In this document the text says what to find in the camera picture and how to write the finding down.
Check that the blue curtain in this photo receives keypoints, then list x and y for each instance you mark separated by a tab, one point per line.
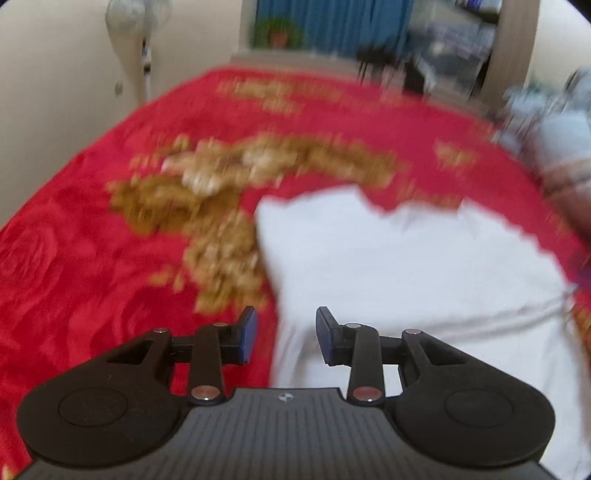
346	23

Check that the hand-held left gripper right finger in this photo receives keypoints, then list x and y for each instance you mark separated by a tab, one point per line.
324	337

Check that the red floral blanket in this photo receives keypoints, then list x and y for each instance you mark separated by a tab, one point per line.
69	254

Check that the clear plastic storage box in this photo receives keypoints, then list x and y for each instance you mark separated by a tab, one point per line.
452	57

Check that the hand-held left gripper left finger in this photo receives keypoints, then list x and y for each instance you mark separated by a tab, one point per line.
249	334

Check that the potted green plant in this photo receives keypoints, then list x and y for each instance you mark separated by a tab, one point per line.
279	33

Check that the wooden bookshelf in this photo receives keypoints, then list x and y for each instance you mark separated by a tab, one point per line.
518	46

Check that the white garment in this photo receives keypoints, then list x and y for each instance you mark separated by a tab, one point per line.
392	277

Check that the white standing fan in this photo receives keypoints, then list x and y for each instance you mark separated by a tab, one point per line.
130	60

